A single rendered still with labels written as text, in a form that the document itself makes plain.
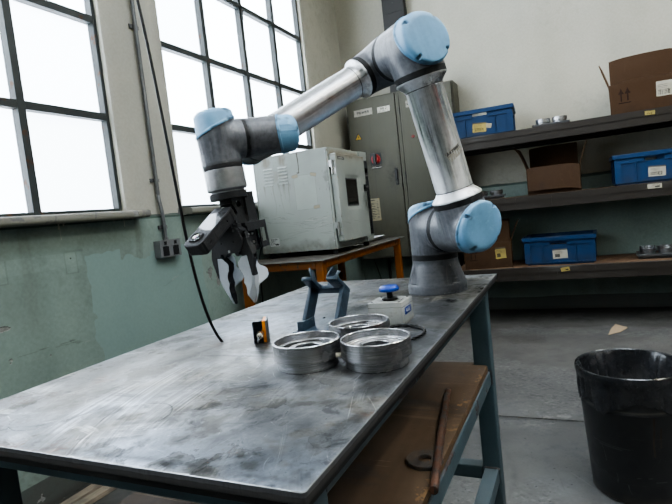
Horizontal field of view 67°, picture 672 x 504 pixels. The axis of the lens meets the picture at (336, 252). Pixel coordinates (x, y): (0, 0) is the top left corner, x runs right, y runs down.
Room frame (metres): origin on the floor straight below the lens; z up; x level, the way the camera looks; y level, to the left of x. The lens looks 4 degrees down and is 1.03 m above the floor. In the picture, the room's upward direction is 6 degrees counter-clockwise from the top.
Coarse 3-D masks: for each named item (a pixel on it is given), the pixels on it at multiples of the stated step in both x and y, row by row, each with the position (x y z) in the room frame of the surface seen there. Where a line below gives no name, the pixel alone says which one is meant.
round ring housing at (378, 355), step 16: (352, 336) 0.78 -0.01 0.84; (368, 336) 0.79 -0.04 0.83; (384, 336) 0.78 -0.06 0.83; (400, 336) 0.77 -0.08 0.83; (352, 352) 0.71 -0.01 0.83; (368, 352) 0.70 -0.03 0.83; (384, 352) 0.69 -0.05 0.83; (400, 352) 0.70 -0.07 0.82; (352, 368) 0.72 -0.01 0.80; (368, 368) 0.70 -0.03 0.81; (384, 368) 0.70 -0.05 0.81
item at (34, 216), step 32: (0, 0) 2.12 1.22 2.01; (32, 0) 2.24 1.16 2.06; (224, 0) 3.52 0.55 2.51; (0, 32) 2.13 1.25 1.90; (96, 32) 2.53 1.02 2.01; (288, 32) 4.29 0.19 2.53; (96, 64) 2.52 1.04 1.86; (224, 64) 3.44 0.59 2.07; (192, 128) 3.08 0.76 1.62; (32, 160) 2.14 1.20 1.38; (32, 192) 2.12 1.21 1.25; (0, 224) 1.86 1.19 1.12; (32, 224) 1.97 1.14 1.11
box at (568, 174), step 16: (560, 144) 4.19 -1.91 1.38; (576, 144) 4.14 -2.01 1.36; (544, 160) 4.23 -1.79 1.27; (560, 160) 4.18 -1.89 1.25; (576, 160) 4.12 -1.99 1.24; (528, 176) 3.94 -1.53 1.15; (544, 176) 3.88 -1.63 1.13; (560, 176) 3.83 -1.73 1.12; (576, 176) 3.79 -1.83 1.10; (528, 192) 3.96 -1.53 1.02; (544, 192) 3.91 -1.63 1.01
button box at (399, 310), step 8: (400, 296) 1.04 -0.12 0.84; (408, 296) 1.02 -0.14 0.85; (368, 304) 1.00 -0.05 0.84; (376, 304) 0.99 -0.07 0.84; (384, 304) 0.98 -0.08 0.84; (392, 304) 0.97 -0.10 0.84; (400, 304) 0.97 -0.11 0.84; (408, 304) 1.00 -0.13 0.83; (376, 312) 0.99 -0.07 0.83; (384, 312) 0.98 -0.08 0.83; (392, 312) 0.97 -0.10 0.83; (400, 312) 0.97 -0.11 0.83; (408, 312) 1.00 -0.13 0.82; (392, 320) 0.98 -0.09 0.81; (400, 320) 0.97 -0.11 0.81; (408, 320) 1.00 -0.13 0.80
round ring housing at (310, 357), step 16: (288, 336) 0.82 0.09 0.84; (304, 336) 0.83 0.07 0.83; (320, 336) 0.82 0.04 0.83; (336, 336) 0.79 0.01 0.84; (288, 352) 0.73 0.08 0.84; (304, 352) 0.72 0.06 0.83; (320, 352) 0.73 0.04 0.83; (288, 368) 0.74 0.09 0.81; (304, 368) 0.73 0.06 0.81; (320, 368) 0.74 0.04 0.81
